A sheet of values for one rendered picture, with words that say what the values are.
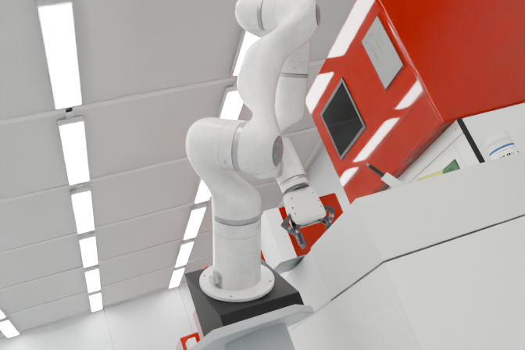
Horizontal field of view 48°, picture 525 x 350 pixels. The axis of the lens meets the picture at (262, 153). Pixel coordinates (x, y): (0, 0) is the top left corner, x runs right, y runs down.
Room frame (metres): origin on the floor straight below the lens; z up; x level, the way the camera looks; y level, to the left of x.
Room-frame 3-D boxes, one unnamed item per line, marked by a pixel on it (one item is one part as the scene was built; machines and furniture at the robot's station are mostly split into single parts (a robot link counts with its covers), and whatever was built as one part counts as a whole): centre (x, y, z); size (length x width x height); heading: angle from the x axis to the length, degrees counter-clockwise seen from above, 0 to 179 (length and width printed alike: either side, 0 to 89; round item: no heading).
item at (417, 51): (2.31, -0.77, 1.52); 0.81 x 0.75 x 0.60; 21
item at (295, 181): (1.66, -0.06, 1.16); 0.09 x 0.08 x 0.03; 111
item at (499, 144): (1.57, -0.60, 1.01); 0.07 x 0.07 x 0.10
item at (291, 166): (1.66, -0.05, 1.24); 0.09 x 0.08 x 0.13; 131
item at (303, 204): (1.66, -0.05, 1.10); 0.10 x 0.07 x 0.11; 111
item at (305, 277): (1.87, 0.03, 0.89); 0.55 x 0.09 x 0.14; 21
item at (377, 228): (1.54, -0.38, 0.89); 0.62 x 0.35 x 0.14; 111
